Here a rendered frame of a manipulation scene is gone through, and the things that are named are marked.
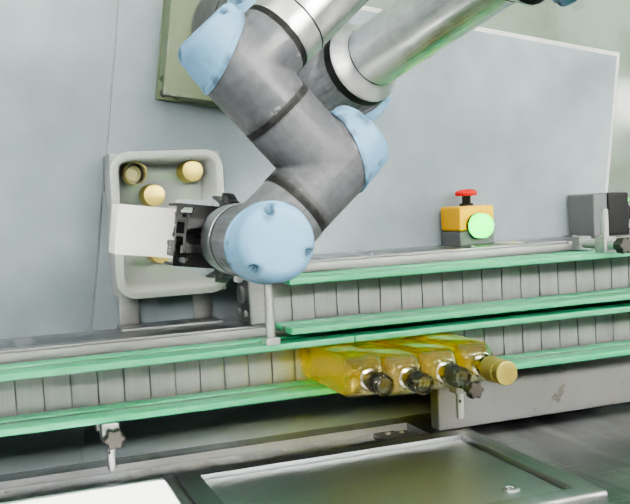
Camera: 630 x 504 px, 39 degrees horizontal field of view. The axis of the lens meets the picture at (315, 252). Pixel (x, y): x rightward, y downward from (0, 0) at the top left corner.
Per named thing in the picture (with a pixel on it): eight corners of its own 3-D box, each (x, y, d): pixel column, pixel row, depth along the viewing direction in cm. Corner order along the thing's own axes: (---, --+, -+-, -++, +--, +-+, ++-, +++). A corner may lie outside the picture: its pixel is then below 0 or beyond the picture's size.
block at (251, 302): (235, 321, 145) (246, 326, 138) (231, 263, 144) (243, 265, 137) (256, 319, 146) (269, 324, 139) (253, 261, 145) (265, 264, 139)
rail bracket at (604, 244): (567, 251, 159) (617, 254, 146) (566, 209, 158) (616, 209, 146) (586, 249, 160) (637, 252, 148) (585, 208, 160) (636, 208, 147)
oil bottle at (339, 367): (300, 375, 142) (352, 402, 122) (298, 340, 142) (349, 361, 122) (333, 371, 144) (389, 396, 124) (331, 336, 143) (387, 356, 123)
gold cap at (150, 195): (138, 184, 143) (142, 183, 139) (160, 184, 144) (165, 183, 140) (139, 207, 143) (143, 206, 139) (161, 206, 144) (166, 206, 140)
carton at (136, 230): (112, 204, 114) (118, 203, 108) (290, 220, 122) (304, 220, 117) (108, 251, 114) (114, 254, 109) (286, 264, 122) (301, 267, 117)
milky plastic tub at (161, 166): (110, 295, 144) (118, 300, 135) (101, 155, 142) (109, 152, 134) (216, 286, 150) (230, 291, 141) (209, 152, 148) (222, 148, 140)
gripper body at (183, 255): (167, 200, 104) (189, 199, 93) (239, 207, 107) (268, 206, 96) (162, 265, 105) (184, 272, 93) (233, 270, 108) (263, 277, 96)
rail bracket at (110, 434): (91, 457, 132) (102, 483, 119) (88, 411, 131) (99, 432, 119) (118, 453, 133) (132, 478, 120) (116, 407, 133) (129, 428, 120)
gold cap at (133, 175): (120, 179, 138) (116, 180, 142) (142, 188, 139) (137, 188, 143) (129, 157, 138) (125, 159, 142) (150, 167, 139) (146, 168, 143)
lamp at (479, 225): (466, 239, 157) (475, 239, 155) (465, 213, 157) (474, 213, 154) (488, 237, 159) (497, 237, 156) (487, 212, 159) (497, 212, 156)
